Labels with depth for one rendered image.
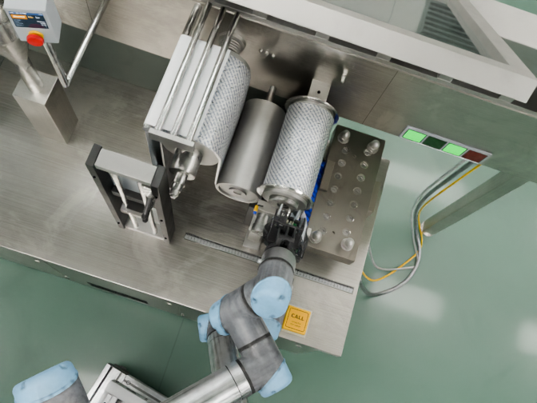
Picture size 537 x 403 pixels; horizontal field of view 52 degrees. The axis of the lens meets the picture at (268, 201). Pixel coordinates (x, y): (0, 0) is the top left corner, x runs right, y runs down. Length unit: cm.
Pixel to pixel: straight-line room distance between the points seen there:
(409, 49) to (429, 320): 219
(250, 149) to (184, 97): 26
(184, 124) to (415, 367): 185
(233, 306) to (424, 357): 173
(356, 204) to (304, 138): 36
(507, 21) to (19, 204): 138
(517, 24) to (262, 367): 86
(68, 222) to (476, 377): 197
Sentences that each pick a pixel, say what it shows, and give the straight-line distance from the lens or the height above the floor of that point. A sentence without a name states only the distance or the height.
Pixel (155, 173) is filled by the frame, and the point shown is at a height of 144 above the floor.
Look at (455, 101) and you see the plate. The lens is 145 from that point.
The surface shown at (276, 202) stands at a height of 126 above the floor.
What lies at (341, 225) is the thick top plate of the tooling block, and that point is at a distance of 162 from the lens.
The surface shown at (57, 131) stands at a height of 100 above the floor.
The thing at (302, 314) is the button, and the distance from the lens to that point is 166.
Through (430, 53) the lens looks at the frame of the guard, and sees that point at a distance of 70.
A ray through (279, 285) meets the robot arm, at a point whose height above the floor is 149.
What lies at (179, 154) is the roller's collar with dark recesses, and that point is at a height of 136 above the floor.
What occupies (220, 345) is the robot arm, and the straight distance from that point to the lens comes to 144.
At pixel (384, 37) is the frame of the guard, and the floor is 201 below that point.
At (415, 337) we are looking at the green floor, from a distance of 275.
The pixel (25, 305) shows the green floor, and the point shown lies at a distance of 267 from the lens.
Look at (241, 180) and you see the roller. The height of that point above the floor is 123.
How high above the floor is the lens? 255
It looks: 72 degrees down
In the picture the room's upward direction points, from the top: 24 degrees clockwise
